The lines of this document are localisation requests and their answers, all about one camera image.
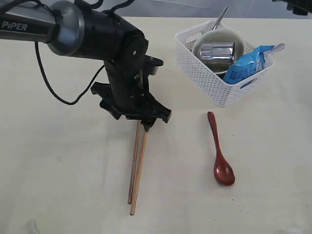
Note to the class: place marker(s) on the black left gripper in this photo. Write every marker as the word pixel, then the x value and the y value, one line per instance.
pixel 127 94

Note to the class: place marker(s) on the light wooden chopstick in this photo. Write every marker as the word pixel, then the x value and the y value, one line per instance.
pixel 138 174

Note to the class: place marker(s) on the dark wooden chopstick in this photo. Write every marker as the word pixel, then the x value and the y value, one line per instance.
pixel 133 171

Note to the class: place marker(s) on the reddish brown wooden spoon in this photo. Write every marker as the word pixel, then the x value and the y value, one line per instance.
pixel 223 172

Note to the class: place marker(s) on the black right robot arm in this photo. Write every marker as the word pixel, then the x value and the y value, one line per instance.
pixel 298 7

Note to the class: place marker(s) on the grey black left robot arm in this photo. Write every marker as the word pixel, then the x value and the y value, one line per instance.
pixel 77 29

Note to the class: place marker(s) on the white woven plastic basket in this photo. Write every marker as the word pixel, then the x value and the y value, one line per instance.
pixel 220 93

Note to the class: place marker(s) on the shiny stainless steel cup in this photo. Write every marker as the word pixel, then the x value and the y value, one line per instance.
pixel 217 51

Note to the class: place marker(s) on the pale green ceramic bowl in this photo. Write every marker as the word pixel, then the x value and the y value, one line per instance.
pixel 220 35

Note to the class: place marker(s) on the blue snack packet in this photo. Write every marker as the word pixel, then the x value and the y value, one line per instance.
pixel 247 65

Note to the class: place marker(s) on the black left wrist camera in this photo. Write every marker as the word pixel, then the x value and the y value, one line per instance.
pixel 151 65

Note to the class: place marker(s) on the short metal spoon handle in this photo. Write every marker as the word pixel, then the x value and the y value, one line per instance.
pixel 276 49

